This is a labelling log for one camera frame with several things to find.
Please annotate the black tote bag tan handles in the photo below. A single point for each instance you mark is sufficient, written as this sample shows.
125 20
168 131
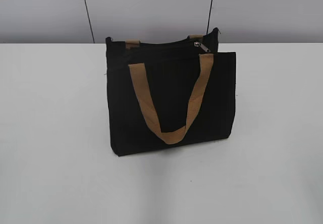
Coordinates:
165 95

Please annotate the silver zipper pull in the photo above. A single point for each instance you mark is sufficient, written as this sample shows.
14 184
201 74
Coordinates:
197 48

